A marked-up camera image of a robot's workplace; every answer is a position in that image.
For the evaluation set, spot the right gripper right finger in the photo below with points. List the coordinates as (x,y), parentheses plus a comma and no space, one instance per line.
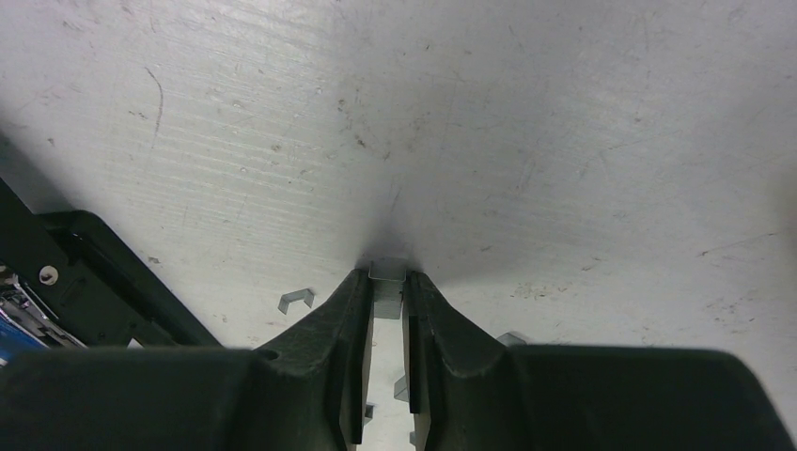
(468,391)

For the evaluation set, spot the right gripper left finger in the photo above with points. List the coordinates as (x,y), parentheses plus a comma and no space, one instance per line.
(305,389)

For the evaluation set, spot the black stapler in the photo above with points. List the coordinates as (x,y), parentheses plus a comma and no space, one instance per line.
(69,281)

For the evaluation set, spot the blue stapler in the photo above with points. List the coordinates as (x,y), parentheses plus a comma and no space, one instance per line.
(16,340)

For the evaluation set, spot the tiny staple fragment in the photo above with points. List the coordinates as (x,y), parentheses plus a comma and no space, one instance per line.
(304,295)

